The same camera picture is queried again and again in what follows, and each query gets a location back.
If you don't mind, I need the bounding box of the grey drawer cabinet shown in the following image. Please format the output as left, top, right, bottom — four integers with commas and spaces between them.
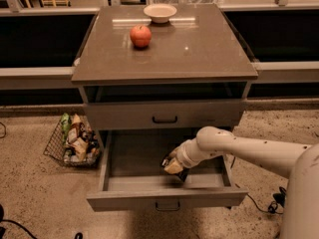
71, 4, 259, 213

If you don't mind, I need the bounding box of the open grey middle drawer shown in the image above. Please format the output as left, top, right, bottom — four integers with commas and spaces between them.
87, 128, 247, 211

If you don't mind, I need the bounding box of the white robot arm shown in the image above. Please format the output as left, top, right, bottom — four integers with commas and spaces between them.
162, 126, 319, 239

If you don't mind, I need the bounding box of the white ceramic bowl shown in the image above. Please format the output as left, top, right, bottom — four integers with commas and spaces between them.
144, 4, 176, 24

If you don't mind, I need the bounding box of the black cable bottom left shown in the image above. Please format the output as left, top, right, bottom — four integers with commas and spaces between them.
0, 203, 84, 239

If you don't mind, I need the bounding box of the closed grey upper drawer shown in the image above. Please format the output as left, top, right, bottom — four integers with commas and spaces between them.
84, 100, 244, 130

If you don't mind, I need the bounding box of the black floor cable right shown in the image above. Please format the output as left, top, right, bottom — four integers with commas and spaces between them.
226, 142, 287, 216

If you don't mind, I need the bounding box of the red apple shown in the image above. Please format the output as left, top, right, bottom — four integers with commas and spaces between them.
130, 25, 152, 48

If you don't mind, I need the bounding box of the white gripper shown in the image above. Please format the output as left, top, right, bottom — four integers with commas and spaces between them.
164, 139, 200, 174

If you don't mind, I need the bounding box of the dark rxbar chocolate bar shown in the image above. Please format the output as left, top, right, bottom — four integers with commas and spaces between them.
161, 157, 189, 182

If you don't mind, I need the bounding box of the wire basket of snacks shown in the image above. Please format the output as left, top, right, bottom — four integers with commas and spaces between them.
44, 113, 101, 167

